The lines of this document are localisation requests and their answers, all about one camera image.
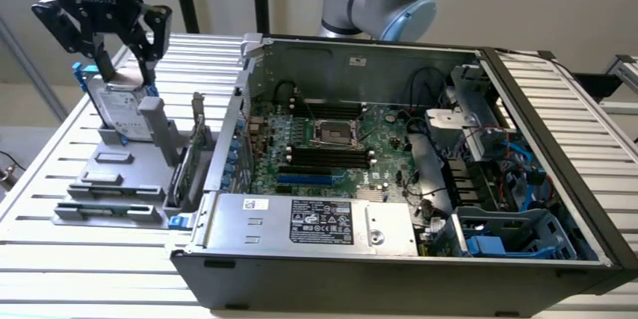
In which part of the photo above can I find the silver power supply unit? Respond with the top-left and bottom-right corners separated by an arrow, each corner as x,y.
200,192 -> 419,258

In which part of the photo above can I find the black bracket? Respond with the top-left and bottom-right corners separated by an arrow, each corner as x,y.
570,71 -> 621,102

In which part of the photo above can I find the green graphics card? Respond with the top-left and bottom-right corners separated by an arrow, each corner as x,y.
167,90 -> 222,210

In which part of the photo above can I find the grey plastic air shroud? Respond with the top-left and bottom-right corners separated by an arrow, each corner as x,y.
407,133 -> 455,216

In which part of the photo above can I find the grey blue disk bay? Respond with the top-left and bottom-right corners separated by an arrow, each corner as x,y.
431,205 -> 581,262

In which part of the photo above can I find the grey metal frame bar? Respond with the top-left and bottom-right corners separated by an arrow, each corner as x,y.
0,16 -> 70,123

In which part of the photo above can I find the tan square CPU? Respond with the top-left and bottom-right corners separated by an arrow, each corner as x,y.
108,69 -> 147,90

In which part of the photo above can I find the black thin cable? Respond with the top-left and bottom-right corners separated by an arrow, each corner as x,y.
0,149 -> 27,190

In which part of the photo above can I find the green motherboard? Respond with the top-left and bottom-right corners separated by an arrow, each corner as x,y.
246,104 -> 450,223

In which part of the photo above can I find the black long expansion slot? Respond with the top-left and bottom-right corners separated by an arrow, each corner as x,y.
278,165 -> 334,178

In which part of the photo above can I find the black short looped wire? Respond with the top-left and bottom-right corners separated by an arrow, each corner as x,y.
273,79 -> 297,104

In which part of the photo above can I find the blue expansion slot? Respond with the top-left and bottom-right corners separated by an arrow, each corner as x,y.
277,173 -> 335,188

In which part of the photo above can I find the aluminium profile rail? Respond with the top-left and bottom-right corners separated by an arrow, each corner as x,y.
600,55 -> 638,111

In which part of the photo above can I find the black table cable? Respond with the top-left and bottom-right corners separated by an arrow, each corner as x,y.
493,46 -> 582,81

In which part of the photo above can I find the black RAM slot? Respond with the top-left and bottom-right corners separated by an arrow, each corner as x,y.
290,150 -> 373,159
289,160 -> 373,170
290,145 -> 373,154
294,105 -> 363,112
290,155 -> 373,164
294,113 -> 361,121
294,109 -> 363,117
294,100 -> 363,108

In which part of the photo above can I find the grey metal drive cage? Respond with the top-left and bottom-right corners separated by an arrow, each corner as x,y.
425,64 -> 518,164

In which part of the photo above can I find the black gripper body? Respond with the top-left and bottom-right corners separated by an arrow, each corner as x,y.
56,0 -> 147,37

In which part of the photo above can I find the silver disk with blue caddy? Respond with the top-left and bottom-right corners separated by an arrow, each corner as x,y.
71,62 -> 162,145

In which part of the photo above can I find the blue data wire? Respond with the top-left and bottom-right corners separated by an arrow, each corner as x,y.
498,138 -> 555,208

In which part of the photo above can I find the black fan housing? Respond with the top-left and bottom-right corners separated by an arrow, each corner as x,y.
443,154 -> 513,216

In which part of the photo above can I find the black open PC case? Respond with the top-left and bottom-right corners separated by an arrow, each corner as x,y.
168,33 -> 638,313

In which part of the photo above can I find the grey parts rack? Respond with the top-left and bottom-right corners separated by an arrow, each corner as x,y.
51,96 -> 222,229

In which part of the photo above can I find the metal CPU socket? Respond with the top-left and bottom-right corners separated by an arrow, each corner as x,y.
309,118 -> 362,149

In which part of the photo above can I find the silver chipset heat sink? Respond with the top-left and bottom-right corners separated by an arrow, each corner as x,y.
355,188 -> 389,201

